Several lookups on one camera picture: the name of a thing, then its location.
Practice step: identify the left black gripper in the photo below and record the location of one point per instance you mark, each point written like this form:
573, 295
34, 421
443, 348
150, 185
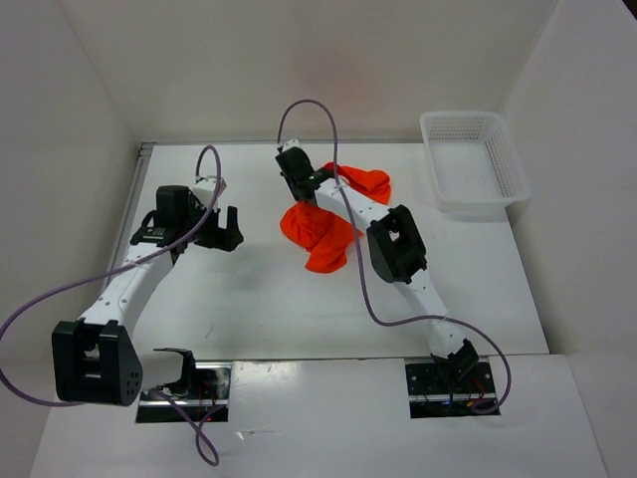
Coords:
224, 239

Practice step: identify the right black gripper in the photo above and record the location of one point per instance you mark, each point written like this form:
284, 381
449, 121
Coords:
290, 185

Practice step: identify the orange shorts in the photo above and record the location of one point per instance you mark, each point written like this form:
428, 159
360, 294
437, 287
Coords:
324, 235

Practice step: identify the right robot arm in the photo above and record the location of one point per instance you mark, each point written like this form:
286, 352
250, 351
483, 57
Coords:
341, 206

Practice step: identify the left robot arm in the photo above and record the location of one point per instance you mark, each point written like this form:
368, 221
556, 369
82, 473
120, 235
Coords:
94, 357

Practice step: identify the white plastic basket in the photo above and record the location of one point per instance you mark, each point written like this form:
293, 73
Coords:
475, 166

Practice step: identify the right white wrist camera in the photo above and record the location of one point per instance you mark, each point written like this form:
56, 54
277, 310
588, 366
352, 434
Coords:
292, 143

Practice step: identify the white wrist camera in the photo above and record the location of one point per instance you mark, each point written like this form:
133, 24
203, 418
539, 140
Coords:
292, 143
208, 190

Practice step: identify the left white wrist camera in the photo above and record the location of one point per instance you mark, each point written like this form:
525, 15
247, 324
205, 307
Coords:
208, 190

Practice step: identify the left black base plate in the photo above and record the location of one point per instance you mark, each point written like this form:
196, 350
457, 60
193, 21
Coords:
205, 397

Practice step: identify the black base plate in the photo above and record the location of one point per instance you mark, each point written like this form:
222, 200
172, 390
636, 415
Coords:
205, 397
430, 397

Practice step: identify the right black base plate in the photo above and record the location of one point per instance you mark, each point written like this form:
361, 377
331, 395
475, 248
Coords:
430, 397

